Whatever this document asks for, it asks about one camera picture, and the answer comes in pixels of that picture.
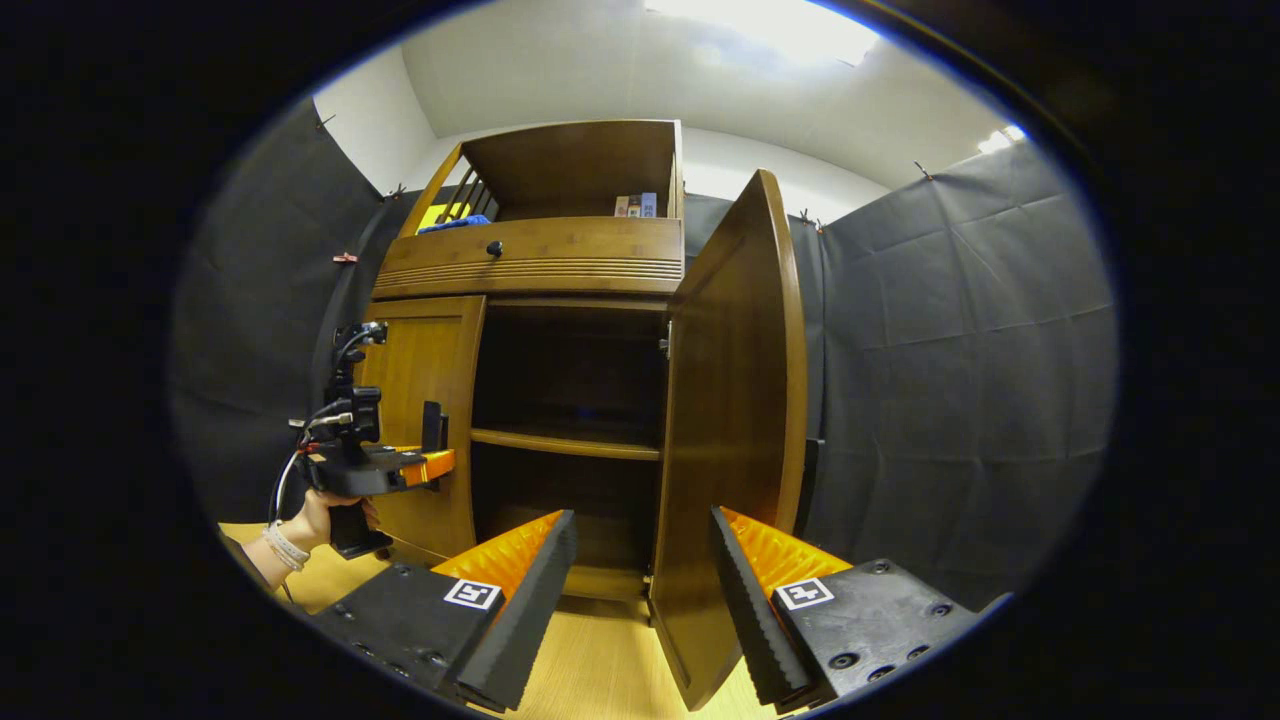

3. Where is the white bracelet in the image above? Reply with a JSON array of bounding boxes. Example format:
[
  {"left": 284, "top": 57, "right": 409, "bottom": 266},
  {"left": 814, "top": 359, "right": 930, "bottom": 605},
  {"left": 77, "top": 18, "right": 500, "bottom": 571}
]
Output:
[{"left": 262, "top": 519, "right": 312, "bottom": 573}]

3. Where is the wooden double-door shoe cabinet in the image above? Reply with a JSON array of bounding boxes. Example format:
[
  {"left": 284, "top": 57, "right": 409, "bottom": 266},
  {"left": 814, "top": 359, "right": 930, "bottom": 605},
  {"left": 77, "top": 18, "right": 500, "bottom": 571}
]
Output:
[{"left": 355, "top": 120, "right": 691, "bottom": 606}]

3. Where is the large ceiling light panel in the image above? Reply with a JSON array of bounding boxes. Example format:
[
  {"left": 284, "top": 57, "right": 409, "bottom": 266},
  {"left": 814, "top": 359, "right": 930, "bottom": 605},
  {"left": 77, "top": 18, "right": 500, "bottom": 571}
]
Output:
[{"left": 645, "top": 0, "right": 883, "bottom": 67}]

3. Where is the white cable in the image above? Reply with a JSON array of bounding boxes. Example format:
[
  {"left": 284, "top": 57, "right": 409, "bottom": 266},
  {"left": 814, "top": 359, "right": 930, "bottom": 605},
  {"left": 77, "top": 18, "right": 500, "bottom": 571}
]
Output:
[{"left": 267, "top": 398, "right": 354, "bottom": 524}]

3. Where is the black backdrop cloth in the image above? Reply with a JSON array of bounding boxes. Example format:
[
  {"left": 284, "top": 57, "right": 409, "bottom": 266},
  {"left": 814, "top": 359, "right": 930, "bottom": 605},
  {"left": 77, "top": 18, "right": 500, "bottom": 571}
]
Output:
[
  {"left": 685, "top": 140, "right": 1117, "bottom": 611},
  {"left": 175, "top": 100, "right": 426, "bottom": 526}
]

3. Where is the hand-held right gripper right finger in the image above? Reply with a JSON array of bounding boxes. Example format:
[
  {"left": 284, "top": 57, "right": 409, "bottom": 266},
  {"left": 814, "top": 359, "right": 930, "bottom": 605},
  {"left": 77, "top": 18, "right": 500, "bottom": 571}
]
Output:
[{"left": 710, "top": 505, "right": 986, "bottom": 713}]

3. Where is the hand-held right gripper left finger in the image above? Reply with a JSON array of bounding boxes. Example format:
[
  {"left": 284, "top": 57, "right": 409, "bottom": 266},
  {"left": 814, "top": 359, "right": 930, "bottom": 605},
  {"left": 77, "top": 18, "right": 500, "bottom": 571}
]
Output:
[{"left": 310, "top": 510, "right": 579, "bottom": 713}]

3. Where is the wooden cabinet drawer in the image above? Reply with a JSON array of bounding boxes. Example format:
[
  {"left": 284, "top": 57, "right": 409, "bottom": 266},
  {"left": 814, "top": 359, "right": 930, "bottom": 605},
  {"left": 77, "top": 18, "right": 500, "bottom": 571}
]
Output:
[{"left": 372, "top": 217, "right": 687, "bottom": 299}]

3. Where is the wooden inner shelf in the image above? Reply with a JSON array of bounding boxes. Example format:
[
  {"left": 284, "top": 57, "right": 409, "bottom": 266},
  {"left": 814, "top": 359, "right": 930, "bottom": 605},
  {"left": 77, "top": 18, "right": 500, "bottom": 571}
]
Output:
[{"left": 470, "top": 427, "right": 664, "bottom": 462}]

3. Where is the wooden cabinet door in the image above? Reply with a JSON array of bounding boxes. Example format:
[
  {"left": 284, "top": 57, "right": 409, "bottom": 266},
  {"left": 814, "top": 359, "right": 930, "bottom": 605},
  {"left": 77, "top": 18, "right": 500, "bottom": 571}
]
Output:
[
  {"left": 650, "top": 168, "right": 809, "bottom": 711},
  {"left": 355, "top": 295, "right": 488, "bottom": 566}
]

